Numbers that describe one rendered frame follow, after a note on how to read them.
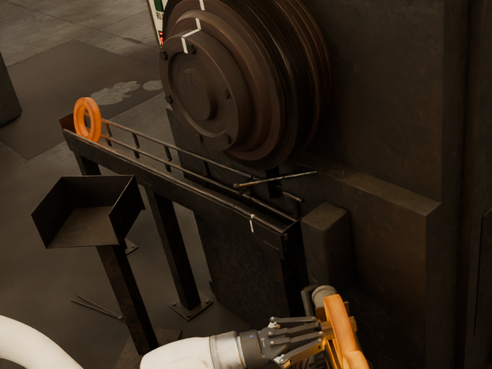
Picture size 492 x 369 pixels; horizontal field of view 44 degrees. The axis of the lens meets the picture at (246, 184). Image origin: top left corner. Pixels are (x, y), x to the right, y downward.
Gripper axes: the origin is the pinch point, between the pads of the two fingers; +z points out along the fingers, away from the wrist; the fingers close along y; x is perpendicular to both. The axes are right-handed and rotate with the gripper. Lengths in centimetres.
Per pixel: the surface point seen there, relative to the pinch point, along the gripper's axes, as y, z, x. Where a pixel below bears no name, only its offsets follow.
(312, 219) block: -28.8, 1.8, 6.3
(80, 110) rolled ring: -140, -69, 1
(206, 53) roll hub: -35, -12, 50
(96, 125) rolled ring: -128, -63, -2
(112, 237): -65, -55, -10
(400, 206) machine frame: -18.1, 20.2, 12.3
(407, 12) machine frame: -22, 26, 53
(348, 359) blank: 12.9, -0.8, 5.6
